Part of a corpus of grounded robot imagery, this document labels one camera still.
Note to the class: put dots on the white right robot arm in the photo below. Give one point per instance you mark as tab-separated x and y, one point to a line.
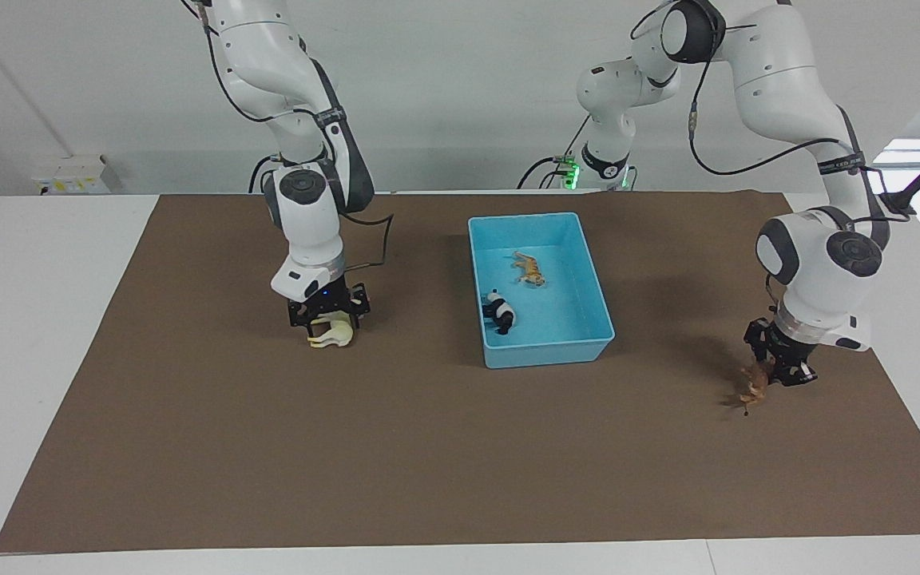
308	200

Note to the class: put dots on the black and white panda toy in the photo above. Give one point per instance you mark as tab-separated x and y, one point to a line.
500	313

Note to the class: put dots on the brown table mat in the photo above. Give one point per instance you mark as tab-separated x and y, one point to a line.
348	447

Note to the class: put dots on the light blue storage box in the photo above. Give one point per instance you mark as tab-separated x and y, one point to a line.
564	327

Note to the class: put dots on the white wall outlet box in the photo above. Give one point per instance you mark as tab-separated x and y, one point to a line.
77	176

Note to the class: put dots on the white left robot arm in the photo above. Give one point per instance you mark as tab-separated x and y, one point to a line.
795	88

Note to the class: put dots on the cream llama toy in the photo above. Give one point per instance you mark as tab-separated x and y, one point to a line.
336	334

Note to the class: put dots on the orange striped tiger toy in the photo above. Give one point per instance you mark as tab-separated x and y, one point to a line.
530	270

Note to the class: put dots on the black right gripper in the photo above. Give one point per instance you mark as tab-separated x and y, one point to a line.
328	295

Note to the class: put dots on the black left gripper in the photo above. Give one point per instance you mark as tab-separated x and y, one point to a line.
787	359

